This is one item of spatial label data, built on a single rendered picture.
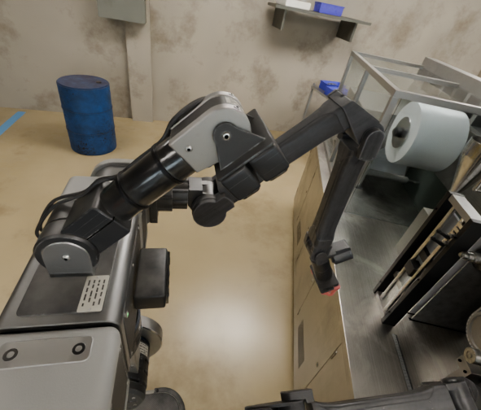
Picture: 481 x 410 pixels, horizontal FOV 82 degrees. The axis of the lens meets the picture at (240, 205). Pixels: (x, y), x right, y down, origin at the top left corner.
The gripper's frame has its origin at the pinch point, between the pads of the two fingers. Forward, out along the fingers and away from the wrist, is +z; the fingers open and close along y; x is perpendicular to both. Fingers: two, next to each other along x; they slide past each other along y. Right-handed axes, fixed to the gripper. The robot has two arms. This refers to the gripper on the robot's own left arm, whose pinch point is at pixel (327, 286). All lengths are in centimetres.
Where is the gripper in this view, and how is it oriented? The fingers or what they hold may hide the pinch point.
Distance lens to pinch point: 109.8
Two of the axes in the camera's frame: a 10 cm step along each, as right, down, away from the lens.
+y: -1.7, -6.3, 7.6
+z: 3.4, 6.9, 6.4
